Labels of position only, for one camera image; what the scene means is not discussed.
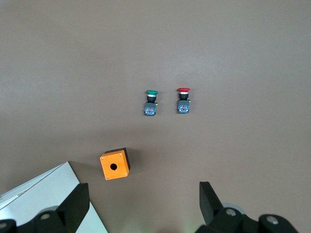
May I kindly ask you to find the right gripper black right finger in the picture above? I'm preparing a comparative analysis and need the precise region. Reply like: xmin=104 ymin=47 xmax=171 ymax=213
xmin=195 ymin=181 xmax=299 ymax=233

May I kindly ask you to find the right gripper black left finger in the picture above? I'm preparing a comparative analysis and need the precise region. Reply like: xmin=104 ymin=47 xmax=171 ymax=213
xmin=0 ymin=183 xmax=90 ymax=233

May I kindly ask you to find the red push button switch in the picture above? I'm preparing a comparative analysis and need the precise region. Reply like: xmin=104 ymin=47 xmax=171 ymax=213
xmin=175 ymin=87 xmax=191 ymax=115

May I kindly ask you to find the white drawer cabinet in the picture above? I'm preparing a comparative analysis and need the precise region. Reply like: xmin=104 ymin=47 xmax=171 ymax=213
xmin=0 ymin=161 xmax=109 ymax=233

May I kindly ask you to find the brown table cover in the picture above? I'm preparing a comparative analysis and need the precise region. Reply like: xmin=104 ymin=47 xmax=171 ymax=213
xmin=0 ymin=0 xmax=311 ymax=233

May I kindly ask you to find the orange button enclosure box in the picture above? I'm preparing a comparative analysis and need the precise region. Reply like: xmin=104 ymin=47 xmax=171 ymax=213
xmin=99 ymin=147 xmax=132 ymax=181

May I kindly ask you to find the green push button switch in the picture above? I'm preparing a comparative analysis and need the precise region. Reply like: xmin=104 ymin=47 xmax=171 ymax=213
xmin=144 ymin=89 xmax=159 ymax=117

